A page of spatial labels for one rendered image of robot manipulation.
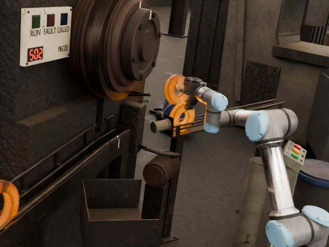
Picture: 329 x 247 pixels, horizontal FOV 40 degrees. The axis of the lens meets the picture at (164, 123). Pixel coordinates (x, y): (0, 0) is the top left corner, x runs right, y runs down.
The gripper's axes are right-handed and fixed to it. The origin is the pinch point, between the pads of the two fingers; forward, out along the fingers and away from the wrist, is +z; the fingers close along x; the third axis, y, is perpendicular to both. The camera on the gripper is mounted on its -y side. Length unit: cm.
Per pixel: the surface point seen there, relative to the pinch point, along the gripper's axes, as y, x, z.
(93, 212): -25, 74, -63
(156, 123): -16.3, 16.5, -9.6
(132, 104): -5.7, 31.5, -9.6
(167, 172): -35.4, 16.6, -25.3
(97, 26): 33, 67, -35
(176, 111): -10.0, 5.5, -9.9
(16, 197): -15, 100, -62
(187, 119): -15.7, -3.2, -8.4
